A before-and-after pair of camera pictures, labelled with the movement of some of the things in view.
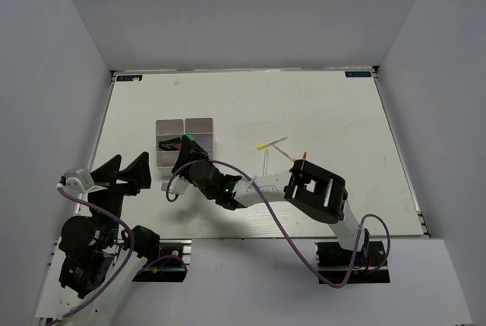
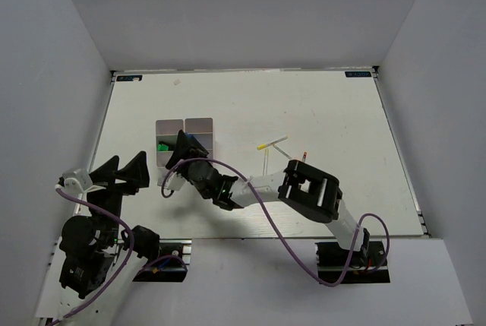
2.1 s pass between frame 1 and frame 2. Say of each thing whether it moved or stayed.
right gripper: stayed
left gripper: stayed
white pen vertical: stayed
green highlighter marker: moved
